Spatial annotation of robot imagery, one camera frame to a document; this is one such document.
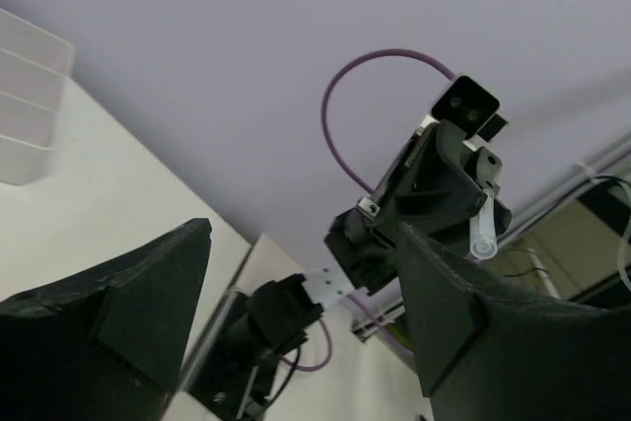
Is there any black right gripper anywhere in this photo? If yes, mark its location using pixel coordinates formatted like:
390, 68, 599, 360
324, 120, 512, 293

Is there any white left storage container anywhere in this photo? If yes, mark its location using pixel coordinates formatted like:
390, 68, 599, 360
1, 10, 75, 185

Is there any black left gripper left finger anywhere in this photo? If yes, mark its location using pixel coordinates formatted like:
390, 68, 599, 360
1, 218, 211, 420

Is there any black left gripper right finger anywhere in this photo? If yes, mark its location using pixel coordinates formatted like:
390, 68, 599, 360
395, 225, 630, 420

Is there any clear plastic pen cap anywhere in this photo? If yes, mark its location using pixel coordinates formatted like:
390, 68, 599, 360
469, 188, 498, 260

